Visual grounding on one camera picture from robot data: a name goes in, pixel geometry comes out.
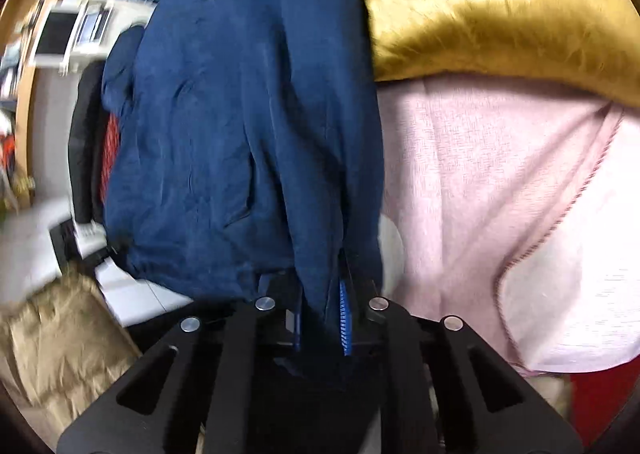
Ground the red floral cloth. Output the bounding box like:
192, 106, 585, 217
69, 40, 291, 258
99, 112, 123, 205

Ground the brown paper bag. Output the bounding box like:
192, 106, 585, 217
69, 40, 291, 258
0, 269, 143, 440

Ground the wooden shelf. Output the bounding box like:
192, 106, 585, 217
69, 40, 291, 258
0, 0, 76, 212

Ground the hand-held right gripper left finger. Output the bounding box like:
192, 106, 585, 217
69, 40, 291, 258
56, 283, 304, 454

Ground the yellow fuzzy blanket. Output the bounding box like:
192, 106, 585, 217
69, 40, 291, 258
349, 0, 640, 111

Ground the pink polka dot blanket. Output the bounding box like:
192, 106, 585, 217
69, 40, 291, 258
375, 68, 640, 377

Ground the black quilted garment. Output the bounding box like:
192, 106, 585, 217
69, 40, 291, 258
67, 59, 113, 227

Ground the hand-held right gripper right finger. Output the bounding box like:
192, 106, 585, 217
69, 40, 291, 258
338, 278, 584, 454

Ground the navy blue jacket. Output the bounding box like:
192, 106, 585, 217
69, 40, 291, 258
100, 0, 386, 395

